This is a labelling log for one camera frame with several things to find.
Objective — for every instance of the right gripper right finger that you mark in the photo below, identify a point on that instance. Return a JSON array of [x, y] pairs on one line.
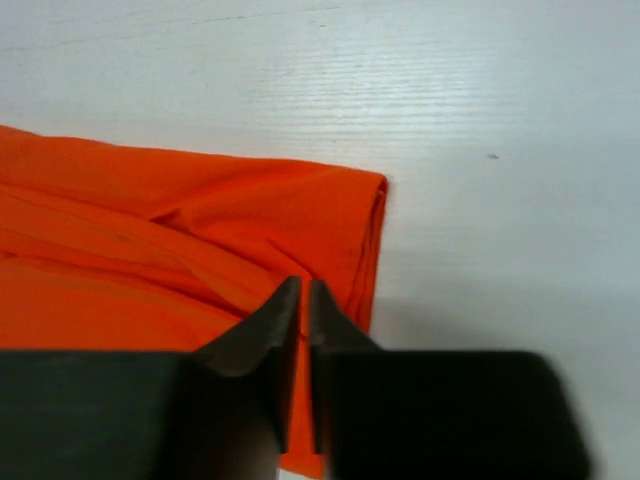
[[443, 414]]

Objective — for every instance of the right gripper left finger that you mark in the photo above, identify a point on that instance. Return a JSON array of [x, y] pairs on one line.
[[220, 412]]

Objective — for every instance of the orange t shirt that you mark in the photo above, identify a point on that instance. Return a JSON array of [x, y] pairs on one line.
[[112, 247]]

